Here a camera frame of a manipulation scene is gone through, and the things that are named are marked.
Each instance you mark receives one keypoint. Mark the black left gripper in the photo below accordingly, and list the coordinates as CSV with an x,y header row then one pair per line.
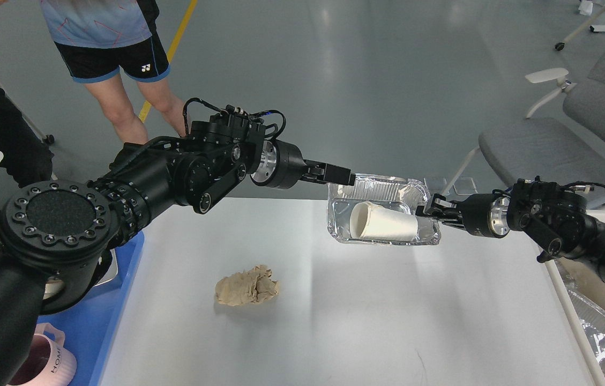
x,y
282,165

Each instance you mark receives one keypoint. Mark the grey office chair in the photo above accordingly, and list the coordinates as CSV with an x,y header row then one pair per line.
x,y
545,147

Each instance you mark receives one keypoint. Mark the pink ribbed mug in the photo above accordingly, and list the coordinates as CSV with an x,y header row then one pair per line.
x,y
48,361

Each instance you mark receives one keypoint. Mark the distant white chair base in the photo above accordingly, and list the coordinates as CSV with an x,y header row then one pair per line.
x,y
586,24

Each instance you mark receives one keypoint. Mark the standing person in shorts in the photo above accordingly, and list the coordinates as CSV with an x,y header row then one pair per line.
x,y
99,39

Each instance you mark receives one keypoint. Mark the aluminium foil tray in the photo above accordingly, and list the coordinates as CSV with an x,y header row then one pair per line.
x,y
395,193

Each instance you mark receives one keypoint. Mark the blue plastic bin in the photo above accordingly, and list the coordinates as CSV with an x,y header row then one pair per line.
x,y
90,325

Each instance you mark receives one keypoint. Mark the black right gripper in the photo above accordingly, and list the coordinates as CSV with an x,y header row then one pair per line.
x,y
482,215

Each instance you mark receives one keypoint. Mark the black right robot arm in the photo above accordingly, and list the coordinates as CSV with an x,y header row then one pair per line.
x,y
554,216

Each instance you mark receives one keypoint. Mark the white paper cup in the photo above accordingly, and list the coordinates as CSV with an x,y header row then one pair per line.
x,y
369,221

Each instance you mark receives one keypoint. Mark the foil tray in bin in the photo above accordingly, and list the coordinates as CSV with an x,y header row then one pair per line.
x,y
591,316

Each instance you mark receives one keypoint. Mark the brown paper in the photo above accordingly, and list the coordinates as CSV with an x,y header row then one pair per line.
x,y
251,287

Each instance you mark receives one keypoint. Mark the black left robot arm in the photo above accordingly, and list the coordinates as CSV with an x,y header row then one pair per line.
x,y
53,233

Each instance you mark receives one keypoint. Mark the stainless steel tray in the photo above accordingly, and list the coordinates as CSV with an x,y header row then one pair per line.
x,y
112,271

